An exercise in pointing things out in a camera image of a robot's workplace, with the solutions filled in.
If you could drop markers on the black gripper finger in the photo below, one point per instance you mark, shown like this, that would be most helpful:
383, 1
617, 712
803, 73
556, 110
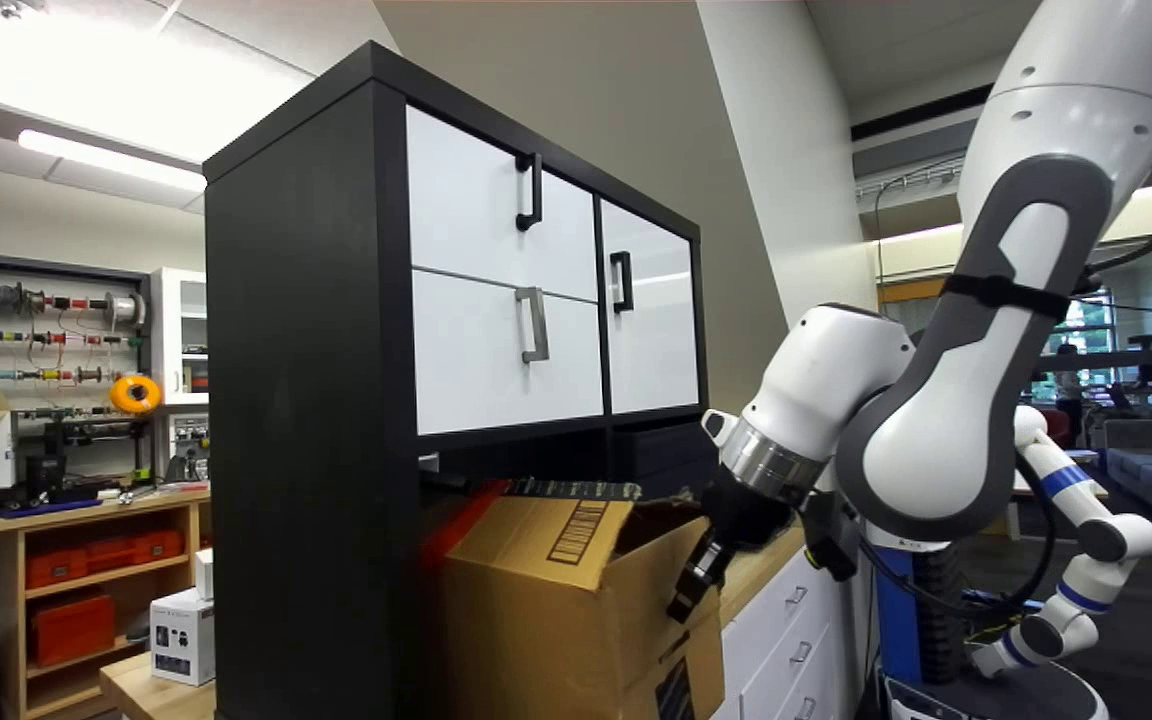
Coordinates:
698, 582

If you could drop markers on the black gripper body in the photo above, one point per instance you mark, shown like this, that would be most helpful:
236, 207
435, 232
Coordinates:
740, 515

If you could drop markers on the brown cardboard box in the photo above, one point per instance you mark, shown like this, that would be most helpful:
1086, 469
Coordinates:
550, 613

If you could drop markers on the white blue banded robot arm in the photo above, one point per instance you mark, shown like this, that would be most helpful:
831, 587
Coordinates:
1079, 515

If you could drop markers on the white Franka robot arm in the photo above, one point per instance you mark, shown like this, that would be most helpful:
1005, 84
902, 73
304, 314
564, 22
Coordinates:
1003, 335

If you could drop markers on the black shelf cabinet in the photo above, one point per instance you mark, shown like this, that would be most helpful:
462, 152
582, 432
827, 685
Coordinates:
303, 442

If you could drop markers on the white electronic box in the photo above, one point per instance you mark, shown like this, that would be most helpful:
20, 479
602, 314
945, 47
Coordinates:
181, 636

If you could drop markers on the white cabinet door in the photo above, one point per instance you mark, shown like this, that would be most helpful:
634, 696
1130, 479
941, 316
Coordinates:
658, 335

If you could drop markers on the low wooden table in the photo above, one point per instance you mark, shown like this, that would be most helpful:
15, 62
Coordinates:
148, 691

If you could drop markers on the yellow spool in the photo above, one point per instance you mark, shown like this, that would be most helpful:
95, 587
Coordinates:
139, 396

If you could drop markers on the wide red storage bin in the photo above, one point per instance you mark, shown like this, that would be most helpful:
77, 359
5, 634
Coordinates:
102, 559

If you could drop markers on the small red storage bin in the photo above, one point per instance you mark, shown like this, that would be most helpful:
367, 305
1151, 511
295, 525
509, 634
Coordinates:
75, 628

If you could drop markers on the wooden workbench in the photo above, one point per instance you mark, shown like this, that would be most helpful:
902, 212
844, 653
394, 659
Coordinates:
71, 562

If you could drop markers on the black machine on bench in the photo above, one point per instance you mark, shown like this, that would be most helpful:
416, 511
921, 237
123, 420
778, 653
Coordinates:
58, 463

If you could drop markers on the blue black robot pedestal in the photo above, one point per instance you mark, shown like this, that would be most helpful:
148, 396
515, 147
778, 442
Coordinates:
917, 625

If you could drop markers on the white wall cabinet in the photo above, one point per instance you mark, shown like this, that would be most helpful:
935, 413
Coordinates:
184, 335

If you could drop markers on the tool wall rack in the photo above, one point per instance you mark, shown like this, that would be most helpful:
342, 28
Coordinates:
60, 323

